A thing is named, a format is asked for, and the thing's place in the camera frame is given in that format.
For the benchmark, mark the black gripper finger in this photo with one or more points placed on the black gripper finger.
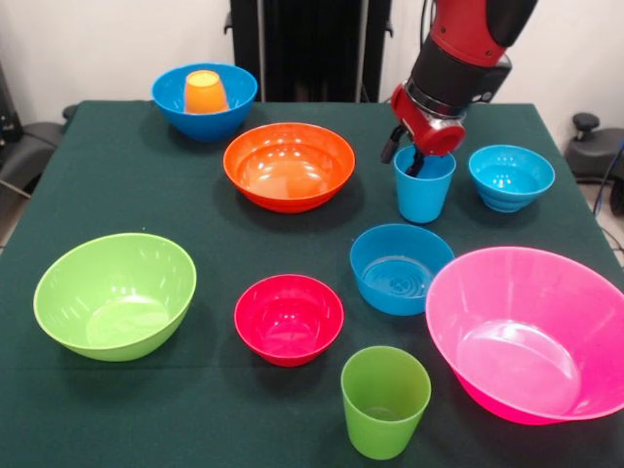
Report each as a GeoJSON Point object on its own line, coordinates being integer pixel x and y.
{"type": "Point", "coordinates": [415, 165]}
{"type": "Point", "coordinates": [390, 146]}

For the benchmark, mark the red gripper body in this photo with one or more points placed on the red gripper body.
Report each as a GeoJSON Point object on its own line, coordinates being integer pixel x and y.
{"type": "Point", "coordinates": [434, 134]}

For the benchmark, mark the blue cup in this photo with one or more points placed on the blue cup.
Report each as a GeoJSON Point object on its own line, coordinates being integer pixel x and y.
{"type": "Point", "coordinates": [421, 202]}

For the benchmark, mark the orange-red bowl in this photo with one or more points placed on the orange-red bowl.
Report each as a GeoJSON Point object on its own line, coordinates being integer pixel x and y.
{"type": "Point", "coordinates": [287, 170]}

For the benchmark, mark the large blue bowl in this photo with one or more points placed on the large blue bowl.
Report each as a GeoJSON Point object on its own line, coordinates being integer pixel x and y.
{"type": "Point", "coordinates": [205, 127]}

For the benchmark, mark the orange cup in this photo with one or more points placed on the orange cup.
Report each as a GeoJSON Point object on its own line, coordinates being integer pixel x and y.
{"type": "Point", "coordinates": [206, 95]}

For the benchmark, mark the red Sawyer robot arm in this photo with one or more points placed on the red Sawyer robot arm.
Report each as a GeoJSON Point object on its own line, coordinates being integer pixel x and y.
{"type": "Point", "coordinates": [463, 49]}

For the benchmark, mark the small light blue ribbed bowl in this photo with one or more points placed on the small light blue ribbed bowl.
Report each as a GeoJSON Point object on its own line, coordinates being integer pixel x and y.
{"type": "Point", "coordinates": [517, 170]}

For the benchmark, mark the blue flat-bottomed bowl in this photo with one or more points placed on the blue flat-bottomed bowl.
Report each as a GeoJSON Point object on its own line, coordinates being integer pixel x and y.
{"type": "Point", "coordinates": [390, 273]}

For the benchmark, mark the dark green tablecloth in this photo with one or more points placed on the dark green tablecloth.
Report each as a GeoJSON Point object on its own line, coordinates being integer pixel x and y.
{"type": "Point", "coordinates": [219, 244]}

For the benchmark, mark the large pink bowl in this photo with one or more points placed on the large pink bowl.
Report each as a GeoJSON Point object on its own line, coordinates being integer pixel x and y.
{"type": "Point", "coordinates": [526, 331]}

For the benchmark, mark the small pink-red bowl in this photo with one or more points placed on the small pink-red bowl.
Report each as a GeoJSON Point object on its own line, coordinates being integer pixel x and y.
{"type": "Point", "coordinates": [287, 322]}

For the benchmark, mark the green cup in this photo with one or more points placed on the green cup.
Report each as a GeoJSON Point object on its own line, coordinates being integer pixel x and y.
{"type": "Point", "coordinates": [385, 404]}

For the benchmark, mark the green bowl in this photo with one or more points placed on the green bowl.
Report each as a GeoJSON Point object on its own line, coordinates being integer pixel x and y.
{"type": "Point", "coordinates": [112, 297]}

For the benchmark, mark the black equipment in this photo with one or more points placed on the black equipment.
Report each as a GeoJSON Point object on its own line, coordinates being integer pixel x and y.
{"type": "Point", "coordinates": [7, 112]}

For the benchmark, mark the black pedestal foot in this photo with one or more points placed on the black pedestal foot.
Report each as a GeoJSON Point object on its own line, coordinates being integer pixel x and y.
{"type": "Point", "coordinates": [595, 146]}
{"type": "Point", "coordinates": [34, 141]}

